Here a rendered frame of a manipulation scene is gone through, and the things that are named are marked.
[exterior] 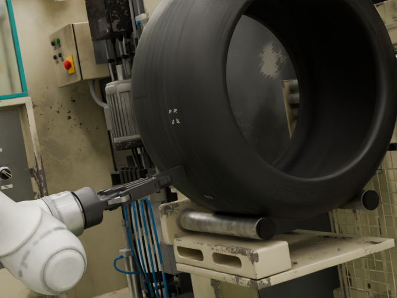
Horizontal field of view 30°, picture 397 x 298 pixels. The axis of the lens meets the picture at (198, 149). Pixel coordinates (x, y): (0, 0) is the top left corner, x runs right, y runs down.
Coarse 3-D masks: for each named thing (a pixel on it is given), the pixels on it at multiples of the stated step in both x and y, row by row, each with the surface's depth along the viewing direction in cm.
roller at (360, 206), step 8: (360, 192) 163; (368, 192) 162; (352, 200) 164; (360, 200) 162; (368, 200) 161; (376, 200) 162; (336, 208) 172; (344, 208) 168; (352, 208) 166; (360, 208) 163; (368, 208) 161
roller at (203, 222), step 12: (192, 216) 172; (204, 216) 168; (216, 216) 163; (228, 216) 159; (240, 216) 156; (252, 216) 153; (192, 228) 173; (204, 228) 167; (216, 228) 162; (228, 228) 157; (240, 228) 153; (252, 228) 149; (264, 228) 148
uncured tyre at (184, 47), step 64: (192, 0) 144; (256, 0) 178; (320, 0) 174; (192, 64) 140; (320, 64) 186; (384, 64) 160; (192, 128) 141; (320, 128) 185; (384, 128) 160; (192, 192) 157; (256, 192) 146; (320, 192) 152
